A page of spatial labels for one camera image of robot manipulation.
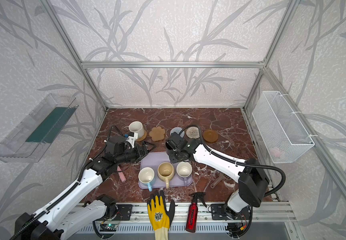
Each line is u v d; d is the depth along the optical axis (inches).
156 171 31.5
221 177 33.2
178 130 42.2
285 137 23.9
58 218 16.4
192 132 41.4
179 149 23.6
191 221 27.4
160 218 27.8
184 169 34.1
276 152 28.6
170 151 27.8
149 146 28.9
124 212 28.9
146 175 31.6
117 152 23.4
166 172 34.0
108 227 28.2
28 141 24.9
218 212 29.3
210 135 41.0
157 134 41.5
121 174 32.9
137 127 39.3
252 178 16.3
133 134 28.9
